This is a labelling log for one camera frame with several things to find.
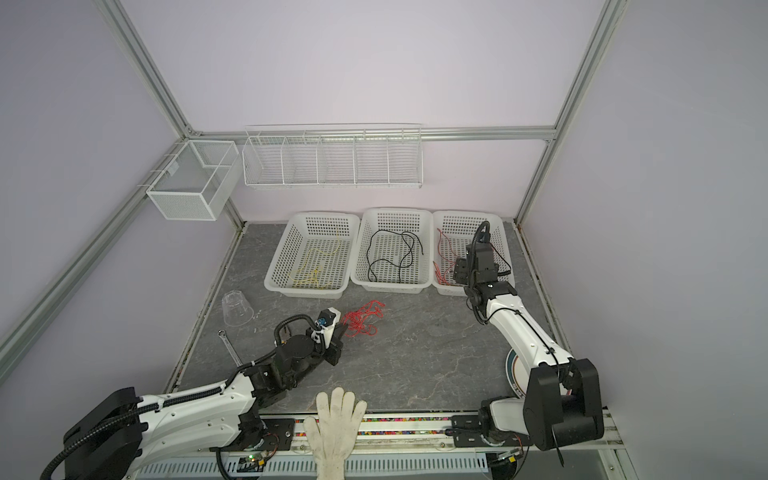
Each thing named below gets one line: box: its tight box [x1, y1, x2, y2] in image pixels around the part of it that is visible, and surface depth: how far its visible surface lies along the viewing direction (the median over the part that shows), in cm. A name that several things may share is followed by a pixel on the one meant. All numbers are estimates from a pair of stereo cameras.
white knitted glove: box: [303, 387, 367, 480], surface depth 76 cm
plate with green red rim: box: [505, 348, 527, 399], surface depth 84 cm
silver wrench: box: [217, 329, 244, 367], surface depth 91 cm
